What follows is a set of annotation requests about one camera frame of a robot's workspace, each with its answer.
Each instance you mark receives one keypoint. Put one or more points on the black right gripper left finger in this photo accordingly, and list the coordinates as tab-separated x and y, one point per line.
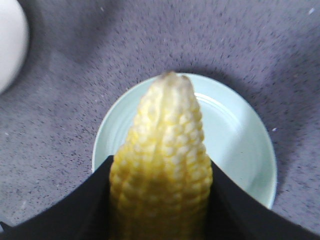
82	215

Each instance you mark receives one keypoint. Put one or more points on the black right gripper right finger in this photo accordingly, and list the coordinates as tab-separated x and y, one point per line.
234	215

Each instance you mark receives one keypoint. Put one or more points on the light green round plate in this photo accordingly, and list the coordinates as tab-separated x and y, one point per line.
235	137

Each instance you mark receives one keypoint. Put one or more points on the yellow corn cob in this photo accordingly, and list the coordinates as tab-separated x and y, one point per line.
161	177

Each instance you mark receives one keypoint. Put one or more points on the beige round plate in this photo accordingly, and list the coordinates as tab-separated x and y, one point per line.
14	41

